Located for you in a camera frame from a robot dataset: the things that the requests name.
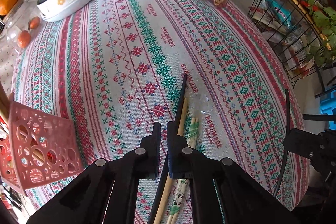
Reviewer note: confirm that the striped patterned tablecloth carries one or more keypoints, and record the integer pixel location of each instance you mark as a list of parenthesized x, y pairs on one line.
[(115, 67)]

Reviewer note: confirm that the black chopstick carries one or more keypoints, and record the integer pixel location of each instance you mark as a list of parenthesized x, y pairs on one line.
[(179, 117)]

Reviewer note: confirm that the pink perforated plastic utensil basket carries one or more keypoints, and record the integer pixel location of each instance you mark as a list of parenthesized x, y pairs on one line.
[(38, 149)]

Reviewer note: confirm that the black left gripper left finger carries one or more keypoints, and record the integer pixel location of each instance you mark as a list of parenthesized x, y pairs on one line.
[(149, 161)]

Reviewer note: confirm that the light bamboo chopstick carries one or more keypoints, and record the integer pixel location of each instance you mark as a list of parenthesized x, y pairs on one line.
[(166, 191)]

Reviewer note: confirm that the clear glass jar wooden lid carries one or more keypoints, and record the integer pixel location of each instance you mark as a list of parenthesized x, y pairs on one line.
[(23, 24)]

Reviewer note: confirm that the black wire storage rack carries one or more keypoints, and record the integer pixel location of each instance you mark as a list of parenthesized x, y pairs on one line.
[(302, 34)]

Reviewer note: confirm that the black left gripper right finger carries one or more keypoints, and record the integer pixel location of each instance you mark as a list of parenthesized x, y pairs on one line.
[(177, 163)]

